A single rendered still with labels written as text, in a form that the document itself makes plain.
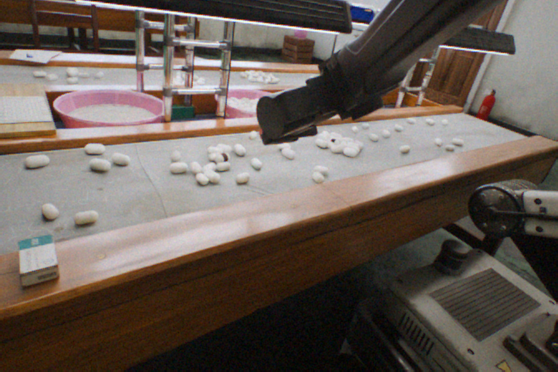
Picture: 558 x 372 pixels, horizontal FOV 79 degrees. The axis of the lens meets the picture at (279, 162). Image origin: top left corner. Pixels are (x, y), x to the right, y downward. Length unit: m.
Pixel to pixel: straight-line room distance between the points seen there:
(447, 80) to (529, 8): 1.20
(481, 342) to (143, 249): 0.77
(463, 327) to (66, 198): 0.89
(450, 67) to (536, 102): 1.16
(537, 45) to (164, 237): 5.10
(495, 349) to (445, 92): 4.85
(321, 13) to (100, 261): 0.66
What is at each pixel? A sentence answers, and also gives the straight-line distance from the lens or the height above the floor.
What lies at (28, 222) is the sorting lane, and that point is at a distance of 0.63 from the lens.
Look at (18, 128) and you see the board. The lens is 0.85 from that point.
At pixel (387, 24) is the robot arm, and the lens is 0.31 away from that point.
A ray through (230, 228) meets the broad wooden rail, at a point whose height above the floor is 0.76.
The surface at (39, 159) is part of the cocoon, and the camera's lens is 0.76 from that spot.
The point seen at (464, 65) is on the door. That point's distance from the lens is 5.52.
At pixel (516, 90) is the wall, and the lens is 5.36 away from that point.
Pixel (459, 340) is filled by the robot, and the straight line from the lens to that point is 0.96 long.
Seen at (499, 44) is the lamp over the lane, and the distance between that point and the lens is 1.61.
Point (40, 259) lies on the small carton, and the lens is 0.49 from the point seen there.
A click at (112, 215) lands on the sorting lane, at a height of 0.74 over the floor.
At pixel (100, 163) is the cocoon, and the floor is 0.76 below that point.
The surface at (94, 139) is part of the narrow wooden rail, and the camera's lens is 0.83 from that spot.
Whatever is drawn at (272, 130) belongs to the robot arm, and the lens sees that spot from 0.44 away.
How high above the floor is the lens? 1.10
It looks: 26 degrees down
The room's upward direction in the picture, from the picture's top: 11 degrees clockwise
